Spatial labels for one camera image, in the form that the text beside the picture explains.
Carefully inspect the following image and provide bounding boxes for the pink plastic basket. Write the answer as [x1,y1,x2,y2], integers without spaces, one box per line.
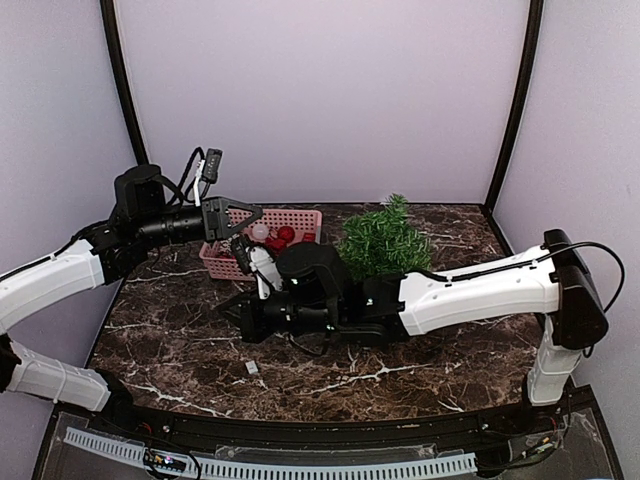
[199,208,322,281]

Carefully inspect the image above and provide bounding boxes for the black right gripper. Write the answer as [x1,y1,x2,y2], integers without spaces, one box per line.
[216,285,340,344]

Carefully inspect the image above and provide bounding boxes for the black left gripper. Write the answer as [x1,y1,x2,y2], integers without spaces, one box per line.
[136,196,264,249]

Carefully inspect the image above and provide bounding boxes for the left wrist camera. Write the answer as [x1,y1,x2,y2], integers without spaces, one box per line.
[186,148,223,206]

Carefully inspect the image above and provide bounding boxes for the white ball ornament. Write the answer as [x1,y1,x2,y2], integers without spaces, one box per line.
[251,224,270,243]

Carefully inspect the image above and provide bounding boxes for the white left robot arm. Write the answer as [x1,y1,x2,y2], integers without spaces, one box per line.
[1,164,263,436]

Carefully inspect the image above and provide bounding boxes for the white slotted cable duct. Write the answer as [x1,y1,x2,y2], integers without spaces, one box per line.
[62,427,478,479]

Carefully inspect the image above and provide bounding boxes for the small green christmas tree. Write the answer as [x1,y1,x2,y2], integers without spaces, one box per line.
[338,193,431,281]

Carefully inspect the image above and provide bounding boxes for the red ball ornament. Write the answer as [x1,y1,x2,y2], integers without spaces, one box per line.
[277,225,296,244]

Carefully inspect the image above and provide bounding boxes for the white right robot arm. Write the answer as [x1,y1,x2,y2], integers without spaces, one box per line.
[218,229,609,434]

